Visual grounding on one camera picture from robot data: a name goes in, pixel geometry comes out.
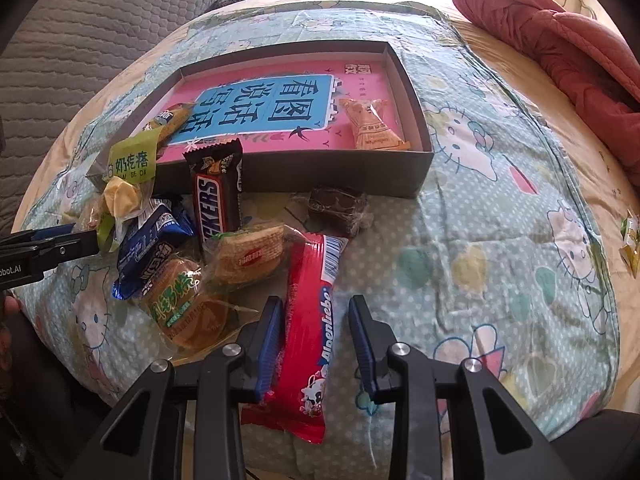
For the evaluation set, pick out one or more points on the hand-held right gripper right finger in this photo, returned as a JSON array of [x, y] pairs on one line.
[[362, 345]]

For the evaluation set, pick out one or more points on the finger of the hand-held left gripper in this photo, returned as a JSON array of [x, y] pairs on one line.
[[50, 233], [60, 250]]

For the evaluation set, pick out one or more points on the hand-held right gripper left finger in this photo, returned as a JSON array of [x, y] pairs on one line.
[[267, 340]]

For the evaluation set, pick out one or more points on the red candy bar packet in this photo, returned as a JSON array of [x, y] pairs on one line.
[[305, 320]]

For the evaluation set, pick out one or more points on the clear peanut candy packet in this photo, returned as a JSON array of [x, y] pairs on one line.
[[92, 217]]

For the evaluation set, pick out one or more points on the clear biscuit packet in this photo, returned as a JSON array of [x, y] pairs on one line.
[[250, 255]]

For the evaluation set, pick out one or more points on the blue snack packet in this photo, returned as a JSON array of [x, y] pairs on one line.
[[150, 240]]

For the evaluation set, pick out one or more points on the green milk lump packet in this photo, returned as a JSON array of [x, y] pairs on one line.
[[131, 160]]

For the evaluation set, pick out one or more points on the grey cardboard box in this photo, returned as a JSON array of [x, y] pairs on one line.
[[300, 175]]

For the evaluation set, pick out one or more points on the person's left hand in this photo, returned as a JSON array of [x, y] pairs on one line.
[[7, 307]]

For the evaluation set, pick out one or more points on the round cake green label packet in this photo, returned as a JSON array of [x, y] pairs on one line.
[[185, 305]]

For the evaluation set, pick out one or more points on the dark brown cake clear wrapper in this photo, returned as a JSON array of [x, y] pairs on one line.
[[337, 207]]

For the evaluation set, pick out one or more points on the brown chocolate bar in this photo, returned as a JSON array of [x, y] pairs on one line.
[[212, 200]]

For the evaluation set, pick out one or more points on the yellow snack packet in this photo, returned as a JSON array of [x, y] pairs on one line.
[[172, 117]]

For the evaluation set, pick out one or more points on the grey quilted cover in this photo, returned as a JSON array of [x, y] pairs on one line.
[[100, 35]]

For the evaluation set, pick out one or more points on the orange candy packet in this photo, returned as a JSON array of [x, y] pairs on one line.
[[372, 127]]

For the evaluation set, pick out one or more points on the beige printed bedsheet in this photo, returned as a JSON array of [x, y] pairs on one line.
[[525, 110]]

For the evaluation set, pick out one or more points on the small yellow green wrapper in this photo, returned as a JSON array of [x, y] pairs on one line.
[[631, 245]]

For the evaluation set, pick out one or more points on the red quilt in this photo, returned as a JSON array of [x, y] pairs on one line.
[[550, 35]]

